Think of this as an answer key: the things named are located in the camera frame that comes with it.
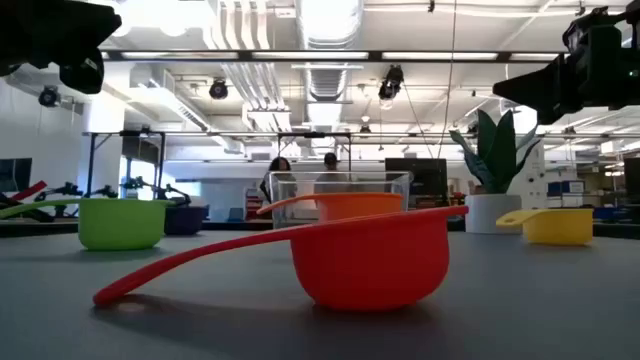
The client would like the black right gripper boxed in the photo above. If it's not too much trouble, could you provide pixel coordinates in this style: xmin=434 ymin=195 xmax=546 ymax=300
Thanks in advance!
xmin=492 ymin=5 xmax=640 ymax=126

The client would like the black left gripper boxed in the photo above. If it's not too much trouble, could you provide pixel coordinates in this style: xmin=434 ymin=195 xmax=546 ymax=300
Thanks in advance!
xmin=0 ymin=0 xmax=123 ymax=95

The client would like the yellow plastic measuring cup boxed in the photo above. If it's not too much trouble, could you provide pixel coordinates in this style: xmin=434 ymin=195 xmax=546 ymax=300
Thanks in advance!
xmin=495 ymin=207 xmax=595 ymax=247

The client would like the green plastic measuring cup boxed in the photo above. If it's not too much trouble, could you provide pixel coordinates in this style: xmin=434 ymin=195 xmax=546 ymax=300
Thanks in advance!
xmin=0 ymin=197 xmax=176 ymax=252

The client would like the orange plastic measuring cup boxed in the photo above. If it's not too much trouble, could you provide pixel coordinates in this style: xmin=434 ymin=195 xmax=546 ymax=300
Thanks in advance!
xmin=256 ymin=192 xmax=405 ymax=224

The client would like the dark blue plastic measuring cup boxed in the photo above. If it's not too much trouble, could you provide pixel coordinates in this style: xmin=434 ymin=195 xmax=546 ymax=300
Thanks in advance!
xmin=163 ymin=204 xmax=207 ymax=237

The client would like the red plastic measuring cup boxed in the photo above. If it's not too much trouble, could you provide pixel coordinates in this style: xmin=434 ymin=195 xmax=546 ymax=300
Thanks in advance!
xmin=92 ymin=204 xmax=470 ymax=314

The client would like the clear plastic basket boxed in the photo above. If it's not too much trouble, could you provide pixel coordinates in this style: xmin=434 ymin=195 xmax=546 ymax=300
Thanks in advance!
xmin=268 ymin=170 xmax=415 ymax=230

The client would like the black ceiling spot lamp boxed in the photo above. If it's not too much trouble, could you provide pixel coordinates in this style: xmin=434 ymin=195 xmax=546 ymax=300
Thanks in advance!
xmin=208 ymin=78 xmax=230 ymax=101
xmin=378 ymin=64 xmax=405 ymax=101
xmin=38 ymin=85 xmax=60 ymax=108

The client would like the green artificial plant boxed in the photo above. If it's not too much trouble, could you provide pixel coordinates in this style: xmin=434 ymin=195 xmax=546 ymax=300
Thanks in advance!
xmin=448 ymin=108 xmax=542 ymax=195

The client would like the white plant pot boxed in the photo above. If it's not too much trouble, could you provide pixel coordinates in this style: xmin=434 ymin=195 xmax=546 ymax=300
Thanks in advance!
xmin=464 ymin=193 xmax=524 ymax=235

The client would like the black monitor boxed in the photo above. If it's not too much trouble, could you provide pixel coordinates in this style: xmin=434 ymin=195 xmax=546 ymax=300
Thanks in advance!
xmin=384 ymin=157 xmax=449 ymax=209

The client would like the red bar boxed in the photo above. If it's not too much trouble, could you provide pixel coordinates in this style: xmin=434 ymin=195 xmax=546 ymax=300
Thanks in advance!
xmin=9 ymin=180 xmax=49 ymax=202

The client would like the grey table mat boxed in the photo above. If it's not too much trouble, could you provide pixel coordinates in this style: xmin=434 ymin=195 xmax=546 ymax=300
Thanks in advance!
xmin=0 ymin=230 xmax=640 ymax=360

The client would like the person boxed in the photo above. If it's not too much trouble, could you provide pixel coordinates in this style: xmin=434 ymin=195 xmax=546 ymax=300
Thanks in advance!
xmin=314 ymin=152 xmax=350 ymax=184
xmin=258 ymin=156 xmax=297 ymax=204

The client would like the thin hanging cable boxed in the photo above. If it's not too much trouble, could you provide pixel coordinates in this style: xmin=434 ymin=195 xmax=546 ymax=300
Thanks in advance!
xmin=437 ymin=0 xmax=459 ymax=159

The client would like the black wall screen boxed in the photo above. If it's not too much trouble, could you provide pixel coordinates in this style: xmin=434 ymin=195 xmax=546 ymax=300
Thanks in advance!
xmin=0 ymin=157 xmax=33 ymax=194

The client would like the black metal frame stand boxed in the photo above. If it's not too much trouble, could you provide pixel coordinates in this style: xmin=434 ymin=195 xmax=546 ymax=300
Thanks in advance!
xmin=276 ymin=131 xmax=353 ymax=172
xmin=85 ymin=129 xmax=167 ymax=201

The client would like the black overhead frame bar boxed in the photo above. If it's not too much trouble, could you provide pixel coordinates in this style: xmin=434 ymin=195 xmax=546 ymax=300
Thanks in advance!
xmin=99 ymin=49 xmax=569 ymax=63

